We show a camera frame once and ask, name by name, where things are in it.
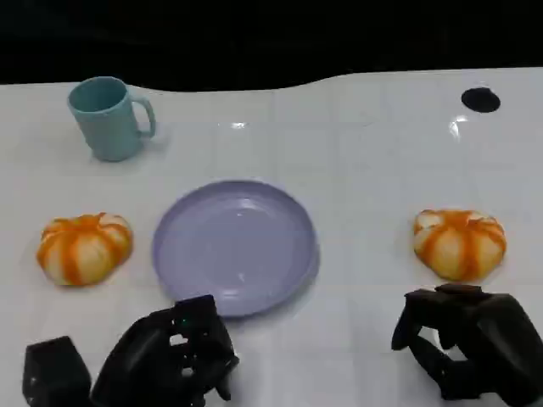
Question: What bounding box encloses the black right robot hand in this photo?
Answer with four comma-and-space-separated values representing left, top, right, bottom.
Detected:
390, 283, 543, 407

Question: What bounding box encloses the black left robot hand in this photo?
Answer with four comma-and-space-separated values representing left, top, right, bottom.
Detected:
89, 293, 241, 407

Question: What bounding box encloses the orange and white bread roll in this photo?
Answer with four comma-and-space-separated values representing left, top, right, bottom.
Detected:
35, 212, 135, 287
412, 208, 508, 282

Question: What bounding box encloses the lilac plate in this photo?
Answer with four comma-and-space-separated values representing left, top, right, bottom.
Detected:
151, 180, 320, 320

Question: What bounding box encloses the pale green mug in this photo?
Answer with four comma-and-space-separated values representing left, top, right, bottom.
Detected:
67, 75, 157, 163

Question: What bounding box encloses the black round table grommet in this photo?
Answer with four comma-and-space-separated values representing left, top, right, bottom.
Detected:
461, 86, 501, 114

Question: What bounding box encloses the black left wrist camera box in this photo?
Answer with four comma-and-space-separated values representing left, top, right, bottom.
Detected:
22, 335, 92, 407

